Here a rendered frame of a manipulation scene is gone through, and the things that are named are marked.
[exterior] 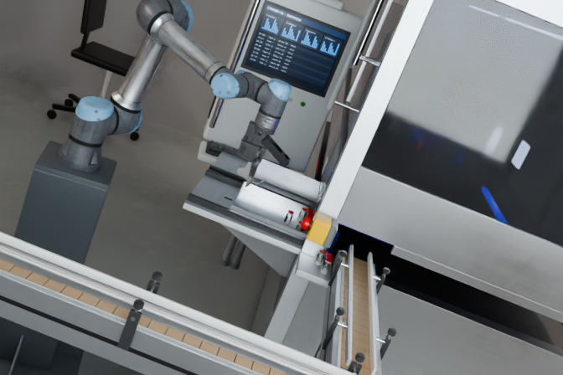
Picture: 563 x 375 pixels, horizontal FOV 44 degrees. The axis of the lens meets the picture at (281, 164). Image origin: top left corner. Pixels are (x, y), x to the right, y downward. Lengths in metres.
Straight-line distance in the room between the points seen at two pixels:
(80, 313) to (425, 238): 1.13
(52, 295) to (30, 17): 4.47
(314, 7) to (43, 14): 3.14
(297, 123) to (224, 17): 2.64
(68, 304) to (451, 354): 1.34
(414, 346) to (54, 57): 4.19
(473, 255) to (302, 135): 1.21
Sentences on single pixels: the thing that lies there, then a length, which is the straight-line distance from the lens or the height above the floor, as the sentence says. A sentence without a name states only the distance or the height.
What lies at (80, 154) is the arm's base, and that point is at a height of 0.84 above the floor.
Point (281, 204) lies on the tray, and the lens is 2.53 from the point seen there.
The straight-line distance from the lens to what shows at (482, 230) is 2.24.
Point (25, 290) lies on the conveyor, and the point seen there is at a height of 0.92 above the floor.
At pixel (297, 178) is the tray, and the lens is 2.85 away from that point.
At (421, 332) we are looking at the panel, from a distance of 2.36.
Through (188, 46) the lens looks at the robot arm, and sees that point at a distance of 2.21.
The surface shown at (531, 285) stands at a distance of 2.34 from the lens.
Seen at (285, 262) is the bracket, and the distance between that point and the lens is 2.37.
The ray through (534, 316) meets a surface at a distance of 2.73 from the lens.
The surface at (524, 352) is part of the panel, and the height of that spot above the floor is 0.84.
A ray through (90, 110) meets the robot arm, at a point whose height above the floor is 1.00.
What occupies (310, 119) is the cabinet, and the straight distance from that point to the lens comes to 3.18.
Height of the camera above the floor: 1.74
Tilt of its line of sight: 17 degrees down
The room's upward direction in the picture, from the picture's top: 22 degrees clockwise
